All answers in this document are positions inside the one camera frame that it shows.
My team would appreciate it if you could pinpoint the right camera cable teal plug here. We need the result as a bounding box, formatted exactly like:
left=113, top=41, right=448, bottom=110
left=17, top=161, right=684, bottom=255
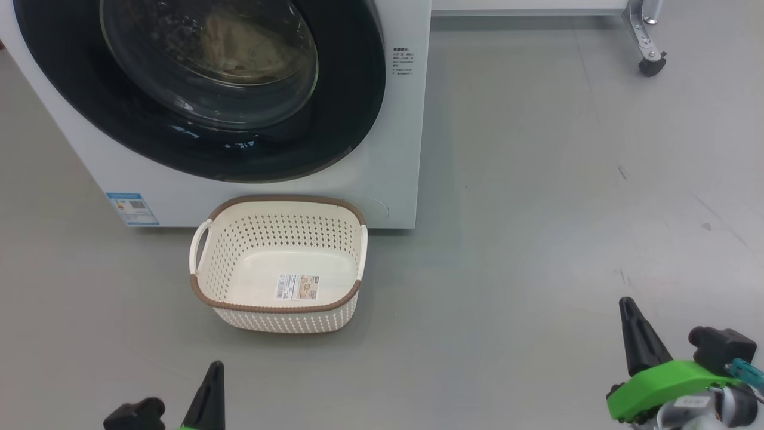
left=725, top=358, right=764, bottom=396

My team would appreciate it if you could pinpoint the small text sticker on washer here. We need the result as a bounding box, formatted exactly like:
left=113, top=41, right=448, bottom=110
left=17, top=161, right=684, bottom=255
left=392, top=47, right=414, bottom=77

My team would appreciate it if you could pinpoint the white front-load washing machine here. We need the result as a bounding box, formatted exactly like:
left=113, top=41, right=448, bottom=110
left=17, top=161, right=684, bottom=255
left=0, top=0, right=432, bottom=231

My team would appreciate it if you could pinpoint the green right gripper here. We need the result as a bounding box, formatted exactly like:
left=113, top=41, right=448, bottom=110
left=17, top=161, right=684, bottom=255
left=606, top=297, right=741, bottom=422

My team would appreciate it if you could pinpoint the cream perforated basket brown rim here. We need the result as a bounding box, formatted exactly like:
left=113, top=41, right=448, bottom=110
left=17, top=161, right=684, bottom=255
left=189, top=195, right=369, bottom=334

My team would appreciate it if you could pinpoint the cream garment with blue print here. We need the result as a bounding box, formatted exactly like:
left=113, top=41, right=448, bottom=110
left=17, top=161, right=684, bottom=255
left=200, top=15, right=299, bottom=81

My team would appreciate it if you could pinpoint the printed product label sticker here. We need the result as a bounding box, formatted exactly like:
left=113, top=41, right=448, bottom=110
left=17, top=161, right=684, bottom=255
left=275, top=274, right=320, bottom=301

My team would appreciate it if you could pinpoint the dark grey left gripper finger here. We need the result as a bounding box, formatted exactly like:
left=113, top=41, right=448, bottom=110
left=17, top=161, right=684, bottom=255
left=204, top=362, right=227, bottom=430
left=181, top=361, right=221, bottom=430

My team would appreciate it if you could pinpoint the round black glass washer door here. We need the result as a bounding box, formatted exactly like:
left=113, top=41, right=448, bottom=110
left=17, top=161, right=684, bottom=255
left=13, top=0, right=387, bottom=183

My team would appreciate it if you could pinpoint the blue energy label sticker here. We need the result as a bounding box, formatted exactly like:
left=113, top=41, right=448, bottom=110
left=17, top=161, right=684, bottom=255
left=106, top=192, right=161, bottom=227

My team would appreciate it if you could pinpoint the metal frame leg with caster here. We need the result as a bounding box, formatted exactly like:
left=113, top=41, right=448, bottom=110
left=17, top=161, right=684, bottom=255
left=621, top=0, right=668, bottom=77

